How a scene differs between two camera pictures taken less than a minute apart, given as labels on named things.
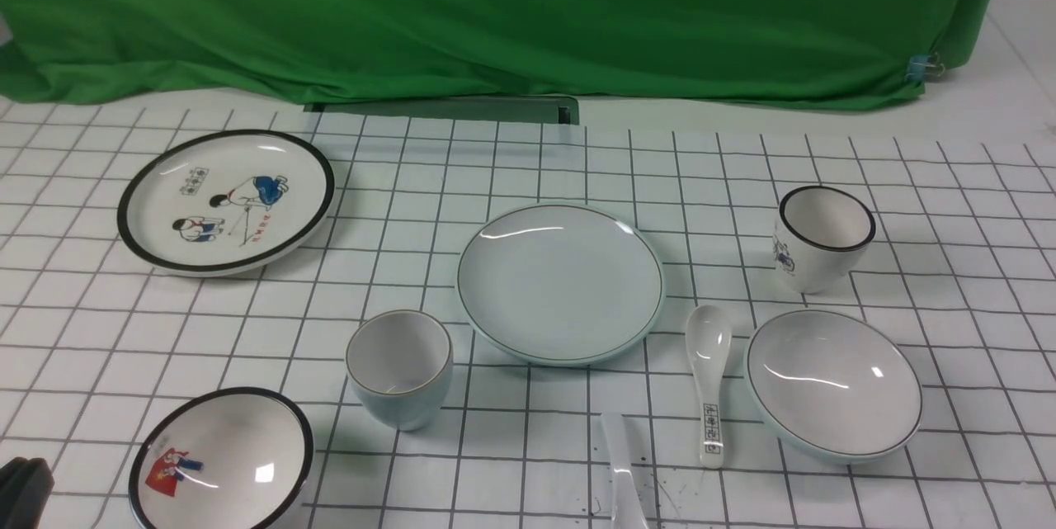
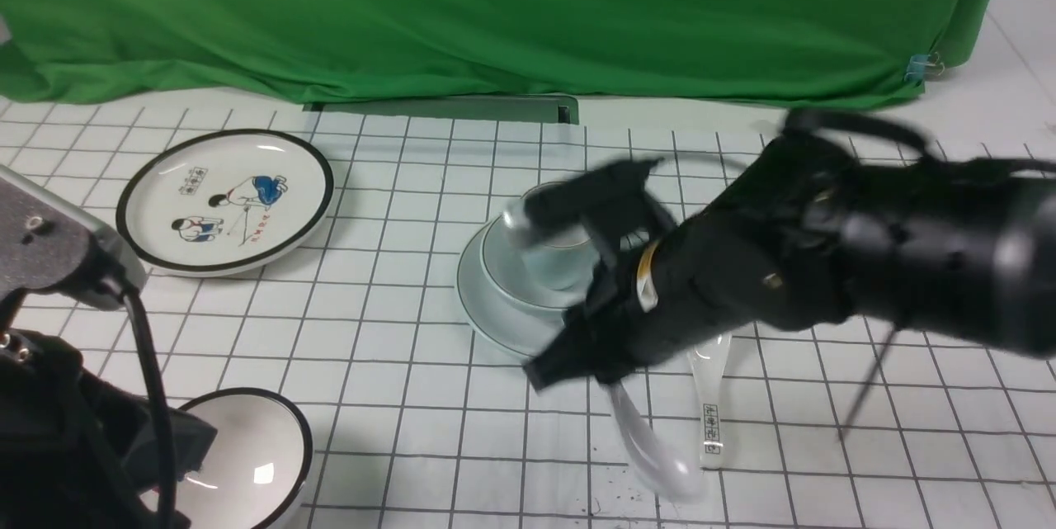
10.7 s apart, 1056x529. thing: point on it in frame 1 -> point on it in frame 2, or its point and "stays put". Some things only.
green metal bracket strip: [506, 110] stays put
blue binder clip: [921, 66] stays put
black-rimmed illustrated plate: [225, 203] stays put
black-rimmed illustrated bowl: [233, 458] stays put
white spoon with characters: [709, 332] stays put
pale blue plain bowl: [830, 388] -> [506, 274]
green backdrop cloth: [313, 19] stays put
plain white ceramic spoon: [629, 510] -> [668, 474]
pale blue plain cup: [400, 365] -> [565, 260]
